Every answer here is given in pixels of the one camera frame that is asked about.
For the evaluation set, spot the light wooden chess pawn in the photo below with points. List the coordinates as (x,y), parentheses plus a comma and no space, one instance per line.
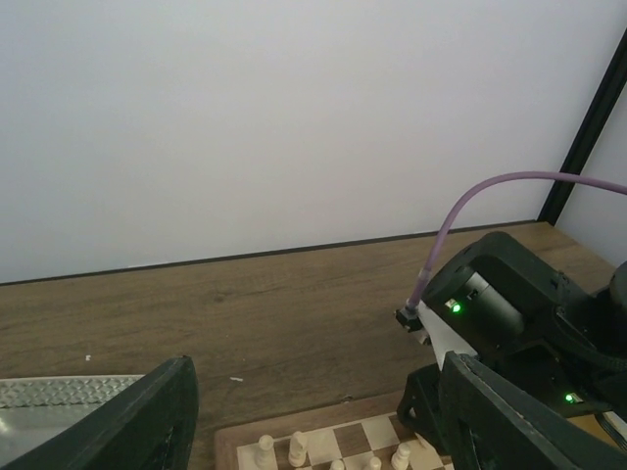
(337,464)
(298,449)
(265,452)

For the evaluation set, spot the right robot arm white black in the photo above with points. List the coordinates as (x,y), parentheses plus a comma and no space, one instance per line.
(531,324)

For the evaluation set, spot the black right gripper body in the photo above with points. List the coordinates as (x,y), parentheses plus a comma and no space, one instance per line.
(419,409)

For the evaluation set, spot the wooden chess board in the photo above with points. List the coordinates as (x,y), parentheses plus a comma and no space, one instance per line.
(354,432)

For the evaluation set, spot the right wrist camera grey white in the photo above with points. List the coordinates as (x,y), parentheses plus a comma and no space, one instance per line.
(429,329)

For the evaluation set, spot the pink metal tin tray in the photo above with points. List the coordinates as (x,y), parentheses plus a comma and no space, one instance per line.
(36,409)

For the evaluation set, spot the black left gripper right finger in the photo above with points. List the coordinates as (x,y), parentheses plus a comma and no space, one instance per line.
(491,424)

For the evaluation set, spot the black aluminium frame rail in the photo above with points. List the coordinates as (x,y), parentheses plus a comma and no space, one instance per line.
(588,134)

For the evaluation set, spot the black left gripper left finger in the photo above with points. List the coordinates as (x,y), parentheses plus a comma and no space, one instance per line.
(150,425)

